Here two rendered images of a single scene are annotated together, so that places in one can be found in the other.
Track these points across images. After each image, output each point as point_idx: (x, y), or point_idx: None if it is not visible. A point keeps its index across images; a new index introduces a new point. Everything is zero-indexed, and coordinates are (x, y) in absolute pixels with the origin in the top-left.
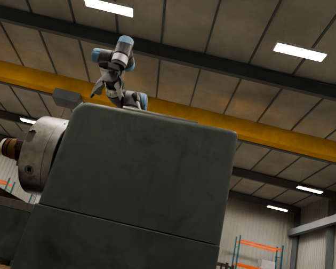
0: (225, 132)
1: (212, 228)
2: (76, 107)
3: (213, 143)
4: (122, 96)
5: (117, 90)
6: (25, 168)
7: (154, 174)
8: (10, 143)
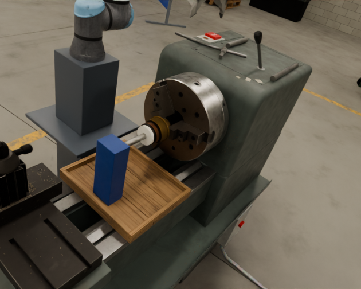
0: (310, 73)
1: (282, 127)
2: (257, 104)
3: (303, 83)
4: (217, 5)
5: (223, 7)
6: None
7: (276, 120)
8: (163, 136)
